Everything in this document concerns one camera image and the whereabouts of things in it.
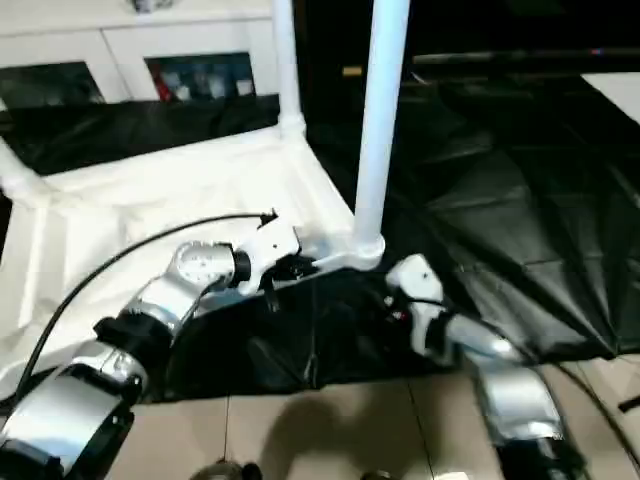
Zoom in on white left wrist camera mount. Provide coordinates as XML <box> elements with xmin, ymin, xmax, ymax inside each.
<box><xmin>237</xmin><ymin>207</ymin><xmax>303</xmax><ymax>297</ymax></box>

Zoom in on white cabinet with glass doors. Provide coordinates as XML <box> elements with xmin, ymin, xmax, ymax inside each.
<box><xmin>0</xmin><ymin>0</ymin><xmax>281</xmax><ymax>107</ymax></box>

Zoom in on black mat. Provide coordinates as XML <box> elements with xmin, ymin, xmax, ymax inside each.
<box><xmin>0</xmin><ymin>74</ymin><xmax>640</xmax><ymax>402</ymax></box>

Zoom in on grey speckled ornament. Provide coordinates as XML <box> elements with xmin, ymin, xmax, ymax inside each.
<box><xmin>130</xmin><ymin>0</ymin><xmax>175</xmax><ymax>14</ymax></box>

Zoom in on white plastic table top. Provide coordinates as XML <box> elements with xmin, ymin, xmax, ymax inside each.
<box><xmin>0</xmin><ymin>122</ymin><xmax>388</xmax><ymax>392</ymax></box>

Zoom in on white plastic table leg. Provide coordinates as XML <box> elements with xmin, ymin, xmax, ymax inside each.
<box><xmin>271</xmin><ymin>0</ymin><xmax>308</xmax><ymax>140</ymax></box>
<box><xmin>351</xmin><ymin>0</ymin><xmax>412</xmax><ymax>255</ymax></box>
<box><xmin>0</xmin><ymin>137</ymin><xmax>47</xmax><ymax>202</ymax></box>

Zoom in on white flat board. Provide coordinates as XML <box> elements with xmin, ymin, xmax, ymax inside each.
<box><xmin>579</xmin><ymin>72</ymin><xmax>640</xmax><ymax>127</ymax></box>

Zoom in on long black bar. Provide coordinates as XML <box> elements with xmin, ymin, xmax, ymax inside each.
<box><xmin>412</xmin><ymin>48</ymin><xmax>640</xmax><ymax>65</ymax></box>

